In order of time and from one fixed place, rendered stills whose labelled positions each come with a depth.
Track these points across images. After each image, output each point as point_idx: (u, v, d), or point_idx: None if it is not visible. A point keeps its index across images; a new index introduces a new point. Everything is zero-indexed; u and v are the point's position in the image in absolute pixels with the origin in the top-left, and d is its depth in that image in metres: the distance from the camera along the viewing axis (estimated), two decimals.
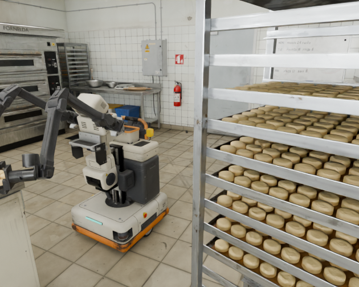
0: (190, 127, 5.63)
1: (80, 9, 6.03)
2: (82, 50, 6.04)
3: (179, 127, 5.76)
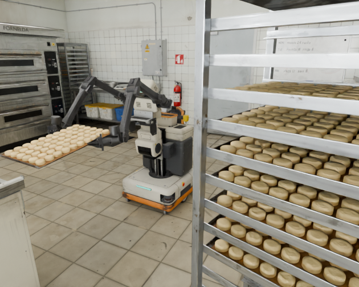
0: None
1: (80, 9, 6.03)
2: (82, 50, 6.04)
3: None
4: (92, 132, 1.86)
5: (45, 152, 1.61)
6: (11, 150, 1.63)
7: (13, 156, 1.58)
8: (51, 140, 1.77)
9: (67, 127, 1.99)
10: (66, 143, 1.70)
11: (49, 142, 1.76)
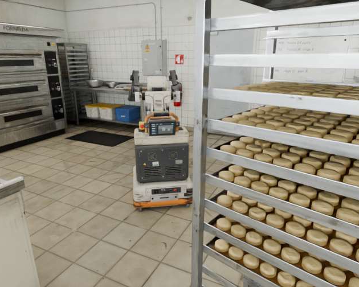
0: (190, 127, 5.63)
1: (80, 9, 6.03)
2: (82, 50, 6.04)
3: None
4: None
5: None
6: None
7: None
8: None
9: None
10: None
11: None
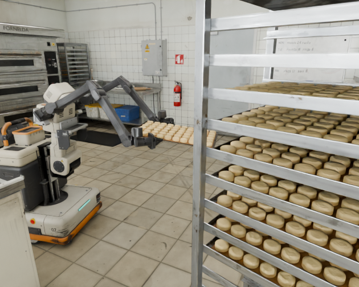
0: None
1: (80, 9, 6.03)
2: (82, 50, 6.04)
3: None
4: (155, 124, 2.09)
5: None
6: (207, 142, 1.79)
7: (212, 141, 1.86)
8: (178, 134, 1.91)
9: (143, 134, 1.84)
10: (182, 128, 2.05)
11: None
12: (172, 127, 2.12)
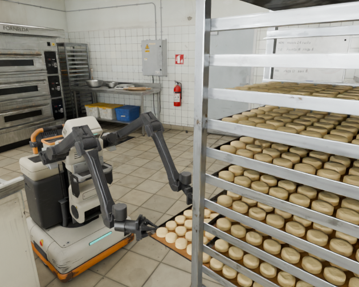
0: (190, 127, 5.63)
1: (80, 9, 6.03)
2: (82, 50, 6.04)
3: (179, 127, 5.76)
4: (205, 211, 1.29)
5: None
6: None
7: None
8: None
9: (167, 240, 1.10)
10: None
11: None
12: None
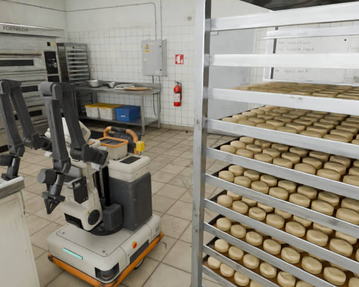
0: (190, 127, 5.63)
1: (80, 9, 6.03)
2: (82, 50, 6.04)
3: (179, 127, 5.76)
4: None
5: None
6: None
7: None
8: None
9: (224, 273, 0.93)
10: None
11: None
12: None
